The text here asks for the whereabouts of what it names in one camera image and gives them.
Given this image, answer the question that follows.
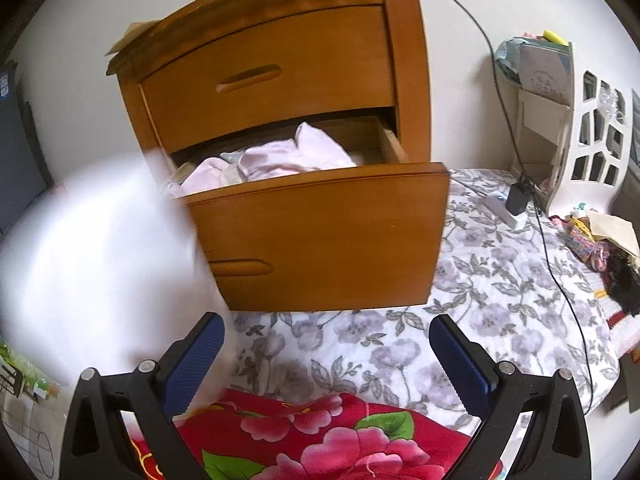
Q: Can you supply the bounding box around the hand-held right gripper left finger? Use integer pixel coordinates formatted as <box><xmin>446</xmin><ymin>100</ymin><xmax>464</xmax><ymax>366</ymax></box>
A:
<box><xmin>60</xmin><ymin>311</ymin><xmax>226</xmax><ymax>480</ymax></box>

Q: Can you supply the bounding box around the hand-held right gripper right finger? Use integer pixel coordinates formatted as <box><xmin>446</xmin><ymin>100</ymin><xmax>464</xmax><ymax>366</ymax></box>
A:
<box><xmin>429</xmin><ymin>313</ymin><xmax>593</xmax><ymax>480</ymax></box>

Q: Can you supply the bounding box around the white underwear cloth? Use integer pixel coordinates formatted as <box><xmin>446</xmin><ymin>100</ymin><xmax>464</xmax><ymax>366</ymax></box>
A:
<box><xmin>0</xmin><ymin>149</ymin><xmax>236</xmax><ymax>411</ymax></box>

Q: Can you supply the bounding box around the wooden drawer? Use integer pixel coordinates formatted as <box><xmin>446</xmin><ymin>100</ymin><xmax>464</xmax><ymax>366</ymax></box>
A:
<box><xmin>165</xmin><ymin>115</ymin><xmax>452</xmax><ymax>313</ymax></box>
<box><xmin>137</xmin><ymin>4</ymin><xmax>398</xmax><ymax>153</ymax></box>

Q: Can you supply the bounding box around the pink underwear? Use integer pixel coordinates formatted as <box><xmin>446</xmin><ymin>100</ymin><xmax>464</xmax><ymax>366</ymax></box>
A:
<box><xmin>167</xmin><ymin>121</ymin><xmax>358</xmax><ymax>198</ymax></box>

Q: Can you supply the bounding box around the closed wooden drawer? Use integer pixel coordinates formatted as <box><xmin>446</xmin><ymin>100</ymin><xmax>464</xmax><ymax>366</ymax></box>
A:
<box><xmin>137</xmin><ymin>4</ymin><xmax>398</xmax><ymax>153</ymax></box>

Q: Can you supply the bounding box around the grey floral bedsheet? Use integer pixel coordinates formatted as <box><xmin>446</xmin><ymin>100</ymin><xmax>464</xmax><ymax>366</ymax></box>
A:
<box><xmin>220</xmin><ymin>167</ymin><xmax>623</xmax><ymax>441</ymax></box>

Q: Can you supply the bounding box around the red floral blanket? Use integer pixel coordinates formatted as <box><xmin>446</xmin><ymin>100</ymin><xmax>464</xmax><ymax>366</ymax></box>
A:
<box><xmin>127</xmin><ymin>391</ymin><xmax>501</xmax><ymax>480</ymax></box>

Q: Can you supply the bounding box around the white knitted mat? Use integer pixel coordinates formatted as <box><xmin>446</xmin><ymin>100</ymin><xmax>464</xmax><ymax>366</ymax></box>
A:
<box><xmin>580</xmin><ymin>260</ymin><xmax>640</xmax><ymax>356</ymax></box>

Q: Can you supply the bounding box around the white power strip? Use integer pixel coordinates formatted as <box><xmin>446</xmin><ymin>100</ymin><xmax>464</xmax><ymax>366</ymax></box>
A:
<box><xmin>485</xmin><ymin>191</ymin><xmax>526</xmax><ymax>228</ymax></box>

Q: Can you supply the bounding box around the green printed packet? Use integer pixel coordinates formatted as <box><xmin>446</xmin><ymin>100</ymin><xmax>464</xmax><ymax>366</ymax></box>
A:
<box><xmin>0</xmin><ymin>340</ymin><xmax>61</xmax><ymax>401</ymax></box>

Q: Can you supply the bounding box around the colourful patterned pouch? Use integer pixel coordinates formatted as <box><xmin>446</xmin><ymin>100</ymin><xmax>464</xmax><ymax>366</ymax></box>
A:
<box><xmin>565</xmin><ymin>220</ymin><xmax>608</xmax><ymax>271</ymax></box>

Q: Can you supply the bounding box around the black charger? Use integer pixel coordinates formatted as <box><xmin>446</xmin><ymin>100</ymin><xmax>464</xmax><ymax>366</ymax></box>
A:
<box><xmin>505</xmin><ymin>180</ymin><xmax>535</xmax><ymax>216</ymax></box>

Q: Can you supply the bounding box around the white carton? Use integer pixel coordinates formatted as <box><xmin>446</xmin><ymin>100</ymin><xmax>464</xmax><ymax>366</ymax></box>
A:
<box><xmin>0</xmin><ymin>395</ymin><xmax>68</xmax><ymax>480</ymax></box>

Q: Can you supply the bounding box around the white lattice desk rack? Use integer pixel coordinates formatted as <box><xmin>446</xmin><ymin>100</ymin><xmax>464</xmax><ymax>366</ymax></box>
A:
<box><xmin>512</xmin><ymin>67</ymin><xmax>636</xmax><ymax>218</ymax></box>

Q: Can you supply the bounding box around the dark blue cabinet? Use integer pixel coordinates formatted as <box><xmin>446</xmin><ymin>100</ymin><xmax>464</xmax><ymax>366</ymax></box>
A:
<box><xmin>0</xmin><ymin>60</ymin><xmax>53</xmax><ymax>233</ymax></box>

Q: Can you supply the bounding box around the grey notebook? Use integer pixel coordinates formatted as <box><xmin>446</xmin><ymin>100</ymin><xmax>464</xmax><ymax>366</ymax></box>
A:
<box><xmin>517</xmin><ymin>42</ymin><xmax>571</xmax><ymax>106</ymax></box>

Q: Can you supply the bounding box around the teal plastic bag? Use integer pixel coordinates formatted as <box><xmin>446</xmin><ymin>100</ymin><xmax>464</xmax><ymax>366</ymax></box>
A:
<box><xmin>495</xmin><ymin>37</ymin><xmax>523</xmax><ymax>83</ymax></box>

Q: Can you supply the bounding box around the wooden nightstand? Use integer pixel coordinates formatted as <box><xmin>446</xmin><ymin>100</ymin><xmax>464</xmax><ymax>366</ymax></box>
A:
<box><xmin>105</xmin><ymin>0</ymin><xmax>433</xmax><ymax>171</ymax></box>

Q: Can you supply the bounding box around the beige cloth on nightstand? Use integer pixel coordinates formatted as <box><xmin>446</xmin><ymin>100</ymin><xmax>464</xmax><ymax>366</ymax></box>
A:
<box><xmin>106</xmin><ymin>22</ymin><xmax>161</xmax><ymax>63</ymax></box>

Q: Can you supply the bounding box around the black cable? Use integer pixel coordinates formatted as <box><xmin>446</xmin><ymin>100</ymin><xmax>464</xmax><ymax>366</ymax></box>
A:
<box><xmin>416</xmin><ymin>0</ymin><xmax>596</xmax><ymax>416</ymax></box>

